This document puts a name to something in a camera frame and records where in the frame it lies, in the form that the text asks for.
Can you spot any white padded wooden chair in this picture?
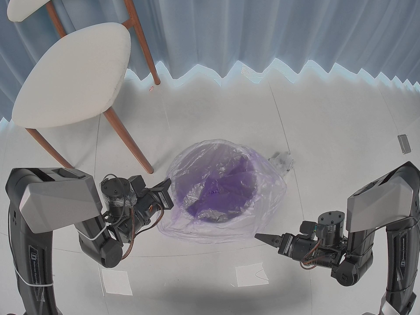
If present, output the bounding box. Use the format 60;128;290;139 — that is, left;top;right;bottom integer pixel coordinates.
7;0;161;175

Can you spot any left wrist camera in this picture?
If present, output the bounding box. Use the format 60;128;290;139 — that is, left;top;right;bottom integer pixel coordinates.
127;175;147;199

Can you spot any crumpled clear wrapper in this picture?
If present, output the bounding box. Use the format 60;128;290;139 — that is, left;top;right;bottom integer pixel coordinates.
268;150;295;173

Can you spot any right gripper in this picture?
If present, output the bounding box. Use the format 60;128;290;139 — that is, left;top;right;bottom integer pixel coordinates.
255;233;321;261

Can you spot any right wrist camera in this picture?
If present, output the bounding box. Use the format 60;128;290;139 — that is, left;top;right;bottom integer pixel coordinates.
299;221;317;239

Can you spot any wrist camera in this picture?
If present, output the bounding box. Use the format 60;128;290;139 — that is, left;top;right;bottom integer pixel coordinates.
127;175;147;199
299;221;317;239

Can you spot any purple plastic bag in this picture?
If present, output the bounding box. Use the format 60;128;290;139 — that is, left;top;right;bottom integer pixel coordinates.
157;138;287;245

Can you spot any white trash bin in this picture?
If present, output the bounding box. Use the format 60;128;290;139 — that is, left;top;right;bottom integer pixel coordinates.
171;140;259;225

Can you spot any pale blue curtain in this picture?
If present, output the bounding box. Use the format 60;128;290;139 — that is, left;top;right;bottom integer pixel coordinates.
0;0;420;124

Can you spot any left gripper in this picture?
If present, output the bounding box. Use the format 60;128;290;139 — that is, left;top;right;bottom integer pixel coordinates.
135;179;174;224

